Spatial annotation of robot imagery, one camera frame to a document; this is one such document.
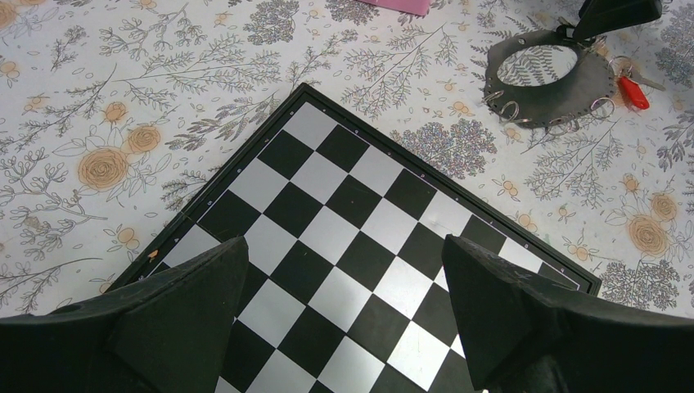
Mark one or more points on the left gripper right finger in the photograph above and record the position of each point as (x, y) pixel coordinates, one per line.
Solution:
(522, 332)

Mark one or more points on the black white chessboard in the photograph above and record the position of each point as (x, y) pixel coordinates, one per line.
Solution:
(345, 290)

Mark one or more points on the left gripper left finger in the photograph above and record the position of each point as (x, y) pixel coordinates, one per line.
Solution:
(166, 333)

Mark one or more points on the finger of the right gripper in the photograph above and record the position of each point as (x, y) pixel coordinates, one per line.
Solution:
(602, 16)

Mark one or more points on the red key tag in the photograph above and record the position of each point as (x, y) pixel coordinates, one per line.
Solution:
(632, 93)

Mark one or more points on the floral table mat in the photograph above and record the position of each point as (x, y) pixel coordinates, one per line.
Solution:
(114, 115)

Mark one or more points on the pink metronome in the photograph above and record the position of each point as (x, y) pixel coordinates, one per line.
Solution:
(414, 7)

